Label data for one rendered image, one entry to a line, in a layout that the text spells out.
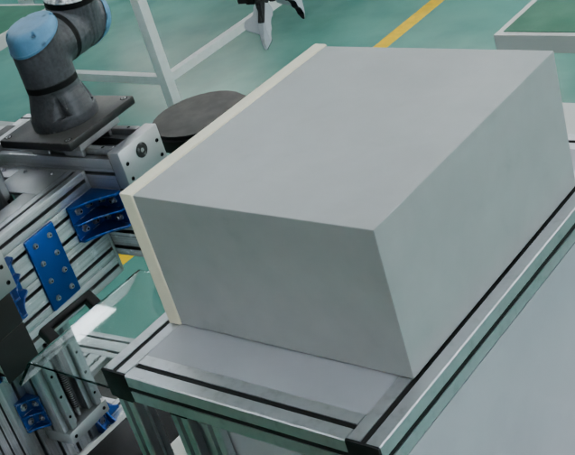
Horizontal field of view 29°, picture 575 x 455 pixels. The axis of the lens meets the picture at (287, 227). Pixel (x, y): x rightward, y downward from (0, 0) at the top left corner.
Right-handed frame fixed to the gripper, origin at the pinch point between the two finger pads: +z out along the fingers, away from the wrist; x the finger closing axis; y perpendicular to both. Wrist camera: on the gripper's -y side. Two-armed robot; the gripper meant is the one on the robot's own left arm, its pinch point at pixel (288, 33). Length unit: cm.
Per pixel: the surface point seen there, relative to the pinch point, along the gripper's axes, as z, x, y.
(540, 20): 41, -91, -9
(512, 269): 3, 67, -77
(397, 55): -17, 47, -56
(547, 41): 43, -82, -15
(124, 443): 36, 82, -6
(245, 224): -16, 88, -57
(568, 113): 41, -40, -37
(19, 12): 36, -114, 223
